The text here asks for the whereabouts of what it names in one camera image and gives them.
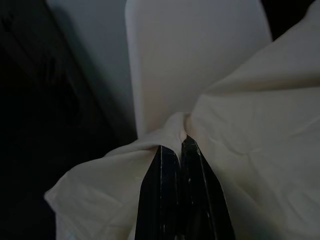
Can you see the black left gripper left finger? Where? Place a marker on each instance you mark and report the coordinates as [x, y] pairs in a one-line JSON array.
[[160, 195]]

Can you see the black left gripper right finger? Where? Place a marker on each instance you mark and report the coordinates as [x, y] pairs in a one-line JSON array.
[[200, 195]]

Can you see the beige pillow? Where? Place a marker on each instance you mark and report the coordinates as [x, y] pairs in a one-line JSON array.
[[262, 140]]

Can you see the dark wooden cabinet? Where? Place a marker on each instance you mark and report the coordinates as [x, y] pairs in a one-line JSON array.
[[32, 120]]

